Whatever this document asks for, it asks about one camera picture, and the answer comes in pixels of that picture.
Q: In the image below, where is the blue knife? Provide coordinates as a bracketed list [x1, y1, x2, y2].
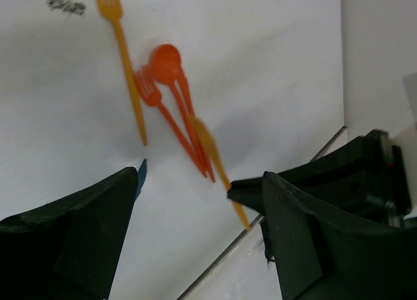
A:
[135, 159, 147, 200]

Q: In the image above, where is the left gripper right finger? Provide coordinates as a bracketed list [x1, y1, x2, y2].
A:
[263, 172, 416, 299]

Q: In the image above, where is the orange fork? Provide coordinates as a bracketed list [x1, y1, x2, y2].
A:
[134, 65, 208, 179]

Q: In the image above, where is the orange spoon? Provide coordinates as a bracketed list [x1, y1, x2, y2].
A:
[151, 44, 216, 183]

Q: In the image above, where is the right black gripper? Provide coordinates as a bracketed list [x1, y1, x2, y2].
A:
[227, 129, 411, 227]

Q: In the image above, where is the yellow fork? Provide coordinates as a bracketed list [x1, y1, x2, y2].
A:
[96, 0, 148, 146]

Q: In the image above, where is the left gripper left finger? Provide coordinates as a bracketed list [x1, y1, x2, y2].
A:
[1, 167, 138, 299]

